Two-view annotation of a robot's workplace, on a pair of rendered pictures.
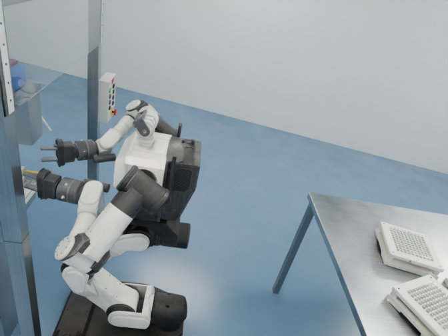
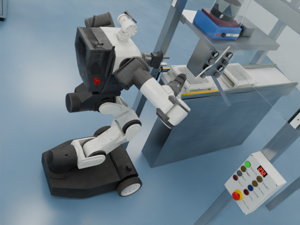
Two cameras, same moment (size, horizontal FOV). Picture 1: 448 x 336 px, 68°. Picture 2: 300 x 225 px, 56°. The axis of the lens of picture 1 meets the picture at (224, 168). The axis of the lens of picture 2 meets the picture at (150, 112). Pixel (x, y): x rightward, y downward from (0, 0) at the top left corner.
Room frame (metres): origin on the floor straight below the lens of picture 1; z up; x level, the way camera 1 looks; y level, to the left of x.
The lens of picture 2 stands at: (2.31, -0.20, 1.94)
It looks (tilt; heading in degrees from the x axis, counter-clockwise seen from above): 40 degrees down; 146
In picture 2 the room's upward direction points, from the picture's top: 24 degrees clockwise
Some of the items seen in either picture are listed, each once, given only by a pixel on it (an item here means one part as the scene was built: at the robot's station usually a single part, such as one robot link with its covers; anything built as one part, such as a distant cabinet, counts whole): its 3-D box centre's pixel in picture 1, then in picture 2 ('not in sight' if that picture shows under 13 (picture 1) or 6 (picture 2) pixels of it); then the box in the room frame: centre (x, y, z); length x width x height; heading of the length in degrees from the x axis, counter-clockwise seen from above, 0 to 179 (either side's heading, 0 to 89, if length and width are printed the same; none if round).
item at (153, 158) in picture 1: (158, 175); (106, 60); (1.08, 0.24, 1.10); 0.34 x 0.30 x 0.36; 9
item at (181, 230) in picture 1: (158, 227); (92, 97); (1.09, 0.22, 0.83); 0.28 x 0.13 x 0.18; 99
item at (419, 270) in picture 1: (404, 252); not in sight; (1.31, -0.96, 0.85); 0.24 x 0.24 x 0.02; 85
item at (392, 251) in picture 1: (409, 245); not in sight; (1.31, -0.96, 0.90); 0.25 x 0.24 x 0.02; 175
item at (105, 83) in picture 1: (107, 97); (252, 183); (1.86, 0.79, 1.03); 0.17 x 0.06 x 0.26; 10
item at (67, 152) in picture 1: (72, 151); (176, 86); (1.20, 0.66, 1.04); 0.12 x 0.10 x 0.13; 132
